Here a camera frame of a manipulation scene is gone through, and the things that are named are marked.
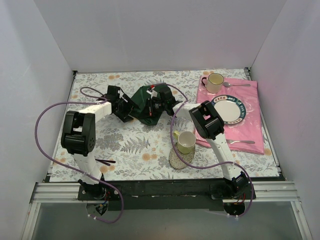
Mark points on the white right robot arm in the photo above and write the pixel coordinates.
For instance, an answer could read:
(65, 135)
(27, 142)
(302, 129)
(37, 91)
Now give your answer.
(207, 122)

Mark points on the yellow-green mug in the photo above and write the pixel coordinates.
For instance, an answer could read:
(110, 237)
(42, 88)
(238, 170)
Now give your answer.
(186, 141)

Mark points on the pink satin placemat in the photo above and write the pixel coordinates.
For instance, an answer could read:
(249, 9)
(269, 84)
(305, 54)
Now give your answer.
(250, 129)

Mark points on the silver fork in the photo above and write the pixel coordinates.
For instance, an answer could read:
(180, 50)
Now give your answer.
(230, 141)

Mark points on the white plate green rim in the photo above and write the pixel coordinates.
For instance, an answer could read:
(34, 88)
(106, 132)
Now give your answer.
(231, 109)

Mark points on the aluminium frame rail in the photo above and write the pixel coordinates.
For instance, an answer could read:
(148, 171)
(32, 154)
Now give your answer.
(67, 192)

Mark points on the floral tablecloth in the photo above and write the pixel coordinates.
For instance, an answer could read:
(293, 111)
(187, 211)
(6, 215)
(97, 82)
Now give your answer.
(142, 152)

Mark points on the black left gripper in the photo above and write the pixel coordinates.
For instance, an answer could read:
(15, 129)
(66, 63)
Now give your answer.
(127, 113)

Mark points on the silver spoon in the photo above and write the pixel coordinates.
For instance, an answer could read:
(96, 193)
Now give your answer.
(229, 85)

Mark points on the dark green cloth napkin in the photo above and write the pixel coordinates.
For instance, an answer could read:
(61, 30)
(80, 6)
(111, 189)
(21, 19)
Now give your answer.
(141, 113)

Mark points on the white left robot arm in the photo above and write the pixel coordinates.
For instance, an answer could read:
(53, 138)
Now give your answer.
(79, 129)

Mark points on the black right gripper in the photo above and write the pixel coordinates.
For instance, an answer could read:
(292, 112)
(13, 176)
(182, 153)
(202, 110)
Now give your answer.
(152, 107)

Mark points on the cream enamel mug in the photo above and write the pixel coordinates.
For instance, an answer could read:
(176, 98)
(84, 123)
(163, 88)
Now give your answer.
(213, 82)

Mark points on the purple metal spoon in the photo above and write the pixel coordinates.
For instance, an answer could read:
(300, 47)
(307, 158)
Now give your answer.
(109, 161)

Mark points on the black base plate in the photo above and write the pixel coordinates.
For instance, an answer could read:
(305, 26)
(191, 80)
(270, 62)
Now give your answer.
(165, 194)

